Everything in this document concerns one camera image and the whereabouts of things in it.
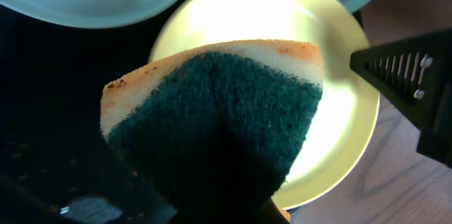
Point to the green yellow sponge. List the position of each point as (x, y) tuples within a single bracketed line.
[(217, 128)]

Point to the yellow plate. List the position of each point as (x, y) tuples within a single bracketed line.
[(341, 130)]

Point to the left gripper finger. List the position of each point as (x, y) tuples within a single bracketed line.
[(414, 74)]

